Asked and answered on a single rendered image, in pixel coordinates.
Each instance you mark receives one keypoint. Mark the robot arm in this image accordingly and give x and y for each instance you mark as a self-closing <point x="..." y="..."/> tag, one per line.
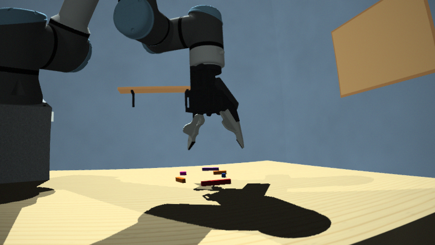
<point x="28" y="43"/>

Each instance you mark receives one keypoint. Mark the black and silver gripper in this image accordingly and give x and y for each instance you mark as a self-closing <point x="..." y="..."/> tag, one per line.
<point x="203" y="100"/>

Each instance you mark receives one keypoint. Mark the red rod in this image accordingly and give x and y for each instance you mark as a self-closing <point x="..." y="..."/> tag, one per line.
<point x="215" y="182"/>

